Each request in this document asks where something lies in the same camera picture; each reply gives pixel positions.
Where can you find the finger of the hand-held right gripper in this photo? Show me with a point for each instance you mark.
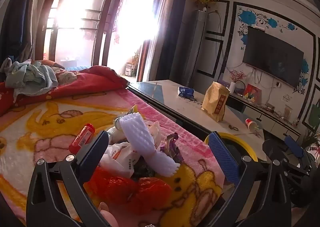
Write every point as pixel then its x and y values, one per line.
pixel 294 147
pixel 271 149

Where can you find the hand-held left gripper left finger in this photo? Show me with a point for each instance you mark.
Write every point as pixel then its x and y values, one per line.
pixel 99 148

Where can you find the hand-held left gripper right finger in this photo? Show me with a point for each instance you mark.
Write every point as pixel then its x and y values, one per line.
pixel 222 157

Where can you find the red plastic tube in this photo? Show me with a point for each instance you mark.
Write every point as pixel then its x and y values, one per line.
pixel 82 138

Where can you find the yellow-rimmed black bin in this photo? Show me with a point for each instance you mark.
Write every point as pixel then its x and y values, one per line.
pixel 251 150

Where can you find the white printed plastic bag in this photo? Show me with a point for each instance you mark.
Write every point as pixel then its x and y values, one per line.
pixel 120 157

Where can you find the small white bottle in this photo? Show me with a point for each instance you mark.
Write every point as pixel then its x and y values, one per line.
pixel 115 130

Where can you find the white foam fruit net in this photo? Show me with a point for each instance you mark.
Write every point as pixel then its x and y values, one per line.
pixel 136 132

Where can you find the red plastic bag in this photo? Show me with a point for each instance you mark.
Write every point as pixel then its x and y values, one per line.
pixel 117 187

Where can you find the dark wrapper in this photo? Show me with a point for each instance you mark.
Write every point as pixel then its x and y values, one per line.
pixel 143 170

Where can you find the printed wrapper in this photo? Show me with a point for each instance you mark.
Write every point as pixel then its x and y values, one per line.
pixel 132 111

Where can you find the purple foil wrapper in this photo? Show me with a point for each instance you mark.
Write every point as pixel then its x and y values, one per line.
pixel 173 150

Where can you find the white wrapper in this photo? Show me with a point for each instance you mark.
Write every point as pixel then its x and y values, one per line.
pixel 155 132

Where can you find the person's left hand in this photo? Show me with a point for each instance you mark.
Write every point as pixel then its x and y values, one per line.
pixel 110 217

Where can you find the green potted plant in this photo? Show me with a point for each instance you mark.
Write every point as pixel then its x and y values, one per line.
pixel 310 139

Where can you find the white television cabinet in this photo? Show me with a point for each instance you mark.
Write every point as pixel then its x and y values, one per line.
pixel 270 119

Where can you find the red paper cup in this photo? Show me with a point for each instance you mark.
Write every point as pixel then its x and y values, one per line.
pixel 250 124

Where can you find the small tan packet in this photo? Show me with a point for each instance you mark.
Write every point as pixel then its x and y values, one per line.
pixel 288 112

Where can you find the brown paper bag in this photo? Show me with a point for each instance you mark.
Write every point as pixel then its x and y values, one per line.
pixel 215 104

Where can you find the pink printed blanket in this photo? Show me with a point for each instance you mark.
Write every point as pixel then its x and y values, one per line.
pixel 50 122

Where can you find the red picture card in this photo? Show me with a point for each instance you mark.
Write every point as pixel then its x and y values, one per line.
pixel 252 94

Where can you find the red blanket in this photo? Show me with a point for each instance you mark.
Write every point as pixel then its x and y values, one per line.
pixel 85 84

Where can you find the white vase with red flowers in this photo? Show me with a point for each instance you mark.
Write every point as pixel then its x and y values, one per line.
pixel 233 87

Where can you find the blue packet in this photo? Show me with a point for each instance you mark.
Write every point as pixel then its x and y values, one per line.
pixel 186 92

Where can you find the white bucket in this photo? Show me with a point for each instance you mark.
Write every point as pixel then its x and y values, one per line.
pixel 130 69

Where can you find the pile of light clothes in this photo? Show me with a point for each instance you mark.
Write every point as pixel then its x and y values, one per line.
pixel 30 76

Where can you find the grey standing air conditioner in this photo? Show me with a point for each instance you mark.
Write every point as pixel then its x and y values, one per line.
pixel 196 46

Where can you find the brown-framed sliding glass door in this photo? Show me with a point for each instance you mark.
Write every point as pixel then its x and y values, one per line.
pixel 110 16

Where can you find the dark curtain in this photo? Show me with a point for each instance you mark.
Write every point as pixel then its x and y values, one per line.
pixel 17 16
pixel 172 29

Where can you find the yellow artificial flowers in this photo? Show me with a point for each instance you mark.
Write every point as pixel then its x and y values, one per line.
pixel 203 0

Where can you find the wall-mounted television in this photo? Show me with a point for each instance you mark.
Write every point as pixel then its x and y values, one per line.
pixel 273 56

